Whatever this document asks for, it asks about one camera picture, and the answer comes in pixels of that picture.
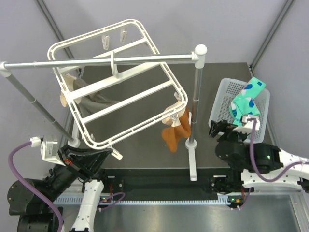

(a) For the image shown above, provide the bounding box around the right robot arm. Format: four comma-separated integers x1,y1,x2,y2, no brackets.
209,119,309,194

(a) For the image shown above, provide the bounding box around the silver white drying rack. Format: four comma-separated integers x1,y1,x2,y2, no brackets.
0,44,208,182

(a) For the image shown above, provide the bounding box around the white slotted cable duct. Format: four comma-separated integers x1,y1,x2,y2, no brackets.
53,194,230,206

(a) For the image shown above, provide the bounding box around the short purple cable loop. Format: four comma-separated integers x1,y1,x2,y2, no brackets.
96,192,126,209

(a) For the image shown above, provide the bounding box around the white square clip hanger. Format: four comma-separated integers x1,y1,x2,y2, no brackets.
47,18,189,160

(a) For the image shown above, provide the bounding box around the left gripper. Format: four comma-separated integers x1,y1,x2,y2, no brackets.
42,141,112,205

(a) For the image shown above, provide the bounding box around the beige sock left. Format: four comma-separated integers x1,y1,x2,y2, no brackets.
60,73,77,107

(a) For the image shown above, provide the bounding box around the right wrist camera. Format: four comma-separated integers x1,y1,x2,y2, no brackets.
237,115,260,134

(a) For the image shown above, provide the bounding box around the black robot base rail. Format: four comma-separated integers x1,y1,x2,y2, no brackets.
103,168,246,201

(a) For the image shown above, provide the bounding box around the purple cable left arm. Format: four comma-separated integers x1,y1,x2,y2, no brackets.
8,142,64,232

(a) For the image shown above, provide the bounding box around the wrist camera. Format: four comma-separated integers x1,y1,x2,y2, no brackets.
237,115,260,134
30,135,65,166

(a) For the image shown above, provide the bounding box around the grey sock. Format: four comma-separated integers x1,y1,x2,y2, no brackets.
75,92,119,118

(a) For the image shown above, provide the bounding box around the beige sock right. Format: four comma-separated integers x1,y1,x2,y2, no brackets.
161,101,186,126

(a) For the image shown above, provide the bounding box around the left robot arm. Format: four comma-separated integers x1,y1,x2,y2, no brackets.
7,142,112,232

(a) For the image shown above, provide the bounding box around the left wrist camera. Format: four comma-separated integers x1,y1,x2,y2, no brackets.
30,135,65,166

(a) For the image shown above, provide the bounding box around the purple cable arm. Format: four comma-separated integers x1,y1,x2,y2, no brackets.
8,142,64,232
248,117,309,183

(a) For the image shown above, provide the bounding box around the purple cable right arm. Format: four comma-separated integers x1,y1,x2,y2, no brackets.
248,117,309,183

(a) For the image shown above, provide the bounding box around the teal sock upper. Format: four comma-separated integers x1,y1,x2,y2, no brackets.
233,77,266,116

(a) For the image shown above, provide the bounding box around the dark grey table mat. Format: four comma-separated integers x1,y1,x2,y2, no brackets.
57,62,288,174

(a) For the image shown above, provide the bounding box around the white perforated plastic basket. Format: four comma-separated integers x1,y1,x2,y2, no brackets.
209,78,270,143

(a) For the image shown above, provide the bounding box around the orange brown sock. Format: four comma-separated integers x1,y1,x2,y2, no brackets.
161,107,191,152

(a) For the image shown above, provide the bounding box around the beige sock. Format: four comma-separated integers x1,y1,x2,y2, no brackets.
60,73,77,107
161,101,186,126

